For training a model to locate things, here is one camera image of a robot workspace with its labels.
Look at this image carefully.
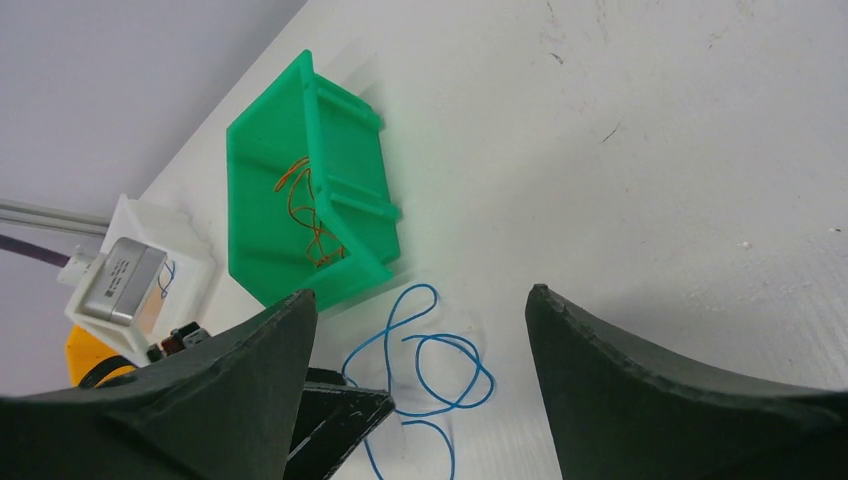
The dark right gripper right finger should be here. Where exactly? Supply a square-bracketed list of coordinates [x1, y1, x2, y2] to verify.
[525, 284, 847, 479]

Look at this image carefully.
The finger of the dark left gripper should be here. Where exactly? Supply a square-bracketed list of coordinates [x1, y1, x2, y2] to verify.
[284, 367, 395, 480]

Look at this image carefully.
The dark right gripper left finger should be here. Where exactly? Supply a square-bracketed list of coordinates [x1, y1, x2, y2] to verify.
[1, 290, 317, 479]

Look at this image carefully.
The white translucent bin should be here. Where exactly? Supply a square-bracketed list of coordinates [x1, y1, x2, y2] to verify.
[100, 194, 216, 341]

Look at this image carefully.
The yellow plastic bin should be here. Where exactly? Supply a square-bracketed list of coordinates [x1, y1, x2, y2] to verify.
[64, 325, 137, 386]

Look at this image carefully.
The green plastic bin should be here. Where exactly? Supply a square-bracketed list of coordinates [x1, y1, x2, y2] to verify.
[226, 51, 400, 310]

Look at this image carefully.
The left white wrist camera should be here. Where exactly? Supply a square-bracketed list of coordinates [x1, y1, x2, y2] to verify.
[57, 237, 167, 367]

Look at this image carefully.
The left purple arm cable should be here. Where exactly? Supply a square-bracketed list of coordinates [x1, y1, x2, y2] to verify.
[0, 233, 73, 270]

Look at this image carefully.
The left aluminium frame rail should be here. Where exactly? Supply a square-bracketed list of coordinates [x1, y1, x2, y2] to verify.
[1, 199, 111, 236]

